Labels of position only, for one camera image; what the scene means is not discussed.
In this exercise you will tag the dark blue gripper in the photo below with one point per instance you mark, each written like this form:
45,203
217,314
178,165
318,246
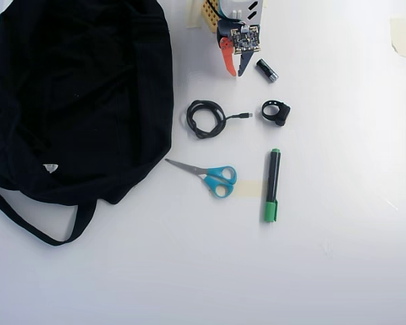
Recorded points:
229,58

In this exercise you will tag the white and teal robot arm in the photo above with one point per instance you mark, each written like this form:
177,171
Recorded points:
243,10

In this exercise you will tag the black fabric bag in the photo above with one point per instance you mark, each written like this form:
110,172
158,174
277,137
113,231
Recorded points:
71,101

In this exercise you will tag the black cylindrical battery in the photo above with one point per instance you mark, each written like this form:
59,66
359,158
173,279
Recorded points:
266,70

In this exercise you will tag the yellow perforated block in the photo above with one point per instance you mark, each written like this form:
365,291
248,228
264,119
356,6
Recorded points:
209,17

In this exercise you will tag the narrow beige masking tape piece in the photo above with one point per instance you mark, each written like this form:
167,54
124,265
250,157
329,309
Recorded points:
193,17

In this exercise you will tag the green and black marker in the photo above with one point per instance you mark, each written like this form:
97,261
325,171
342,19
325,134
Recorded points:
272,176

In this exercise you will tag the short beige masking tape strip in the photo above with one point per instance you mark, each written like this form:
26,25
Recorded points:
248,189

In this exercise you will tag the wide beige masking tape piece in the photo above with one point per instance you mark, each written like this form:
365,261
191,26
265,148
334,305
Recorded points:
400,35

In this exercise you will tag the camera circuit board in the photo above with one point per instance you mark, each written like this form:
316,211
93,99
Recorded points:
245,39

